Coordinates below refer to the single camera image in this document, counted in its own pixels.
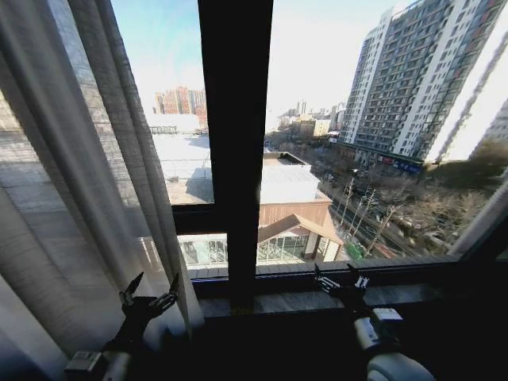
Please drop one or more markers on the black window frame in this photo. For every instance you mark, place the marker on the black window frame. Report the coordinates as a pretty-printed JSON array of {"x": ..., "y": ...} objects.
[{"x": 238, "y": 119}]

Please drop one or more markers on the white flat-roofed building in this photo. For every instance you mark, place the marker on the white flat-roofed building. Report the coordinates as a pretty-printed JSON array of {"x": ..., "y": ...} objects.
[{"x": 186, "y": 147}]

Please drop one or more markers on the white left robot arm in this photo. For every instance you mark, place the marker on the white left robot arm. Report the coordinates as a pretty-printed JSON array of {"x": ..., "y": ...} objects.
[{"x": 117, "y": 367}]

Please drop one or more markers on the tall grey apartment tower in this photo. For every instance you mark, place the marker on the tall grey apartment tower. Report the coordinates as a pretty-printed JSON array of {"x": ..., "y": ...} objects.
[{"x": 409, "y": 79}]

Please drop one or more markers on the grey marble window sill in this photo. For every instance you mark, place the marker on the grey marble window sill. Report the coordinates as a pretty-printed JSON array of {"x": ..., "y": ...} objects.
[{"x": 297, "y": 301}]

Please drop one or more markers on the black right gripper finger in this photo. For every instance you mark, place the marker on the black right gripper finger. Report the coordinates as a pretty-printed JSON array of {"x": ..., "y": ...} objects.
[
  {"x": 324, "y": 282},
  {"x": 358, "y": 279}
]

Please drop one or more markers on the brown gabled low building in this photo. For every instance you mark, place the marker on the brown gabled low building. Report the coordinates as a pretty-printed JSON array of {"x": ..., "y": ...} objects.
[{"x": 295, "y": 226}]

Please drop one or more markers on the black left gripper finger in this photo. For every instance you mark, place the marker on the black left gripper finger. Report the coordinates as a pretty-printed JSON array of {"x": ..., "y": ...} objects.
[
  {"x": 166, "y": 297},
  {"x": 130, "y": 291}
]

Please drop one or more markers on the red-brown apartment blocks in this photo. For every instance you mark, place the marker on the red-brown apartment blocks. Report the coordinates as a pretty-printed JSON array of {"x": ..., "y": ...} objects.
[{"x": 180, "y": 101}]

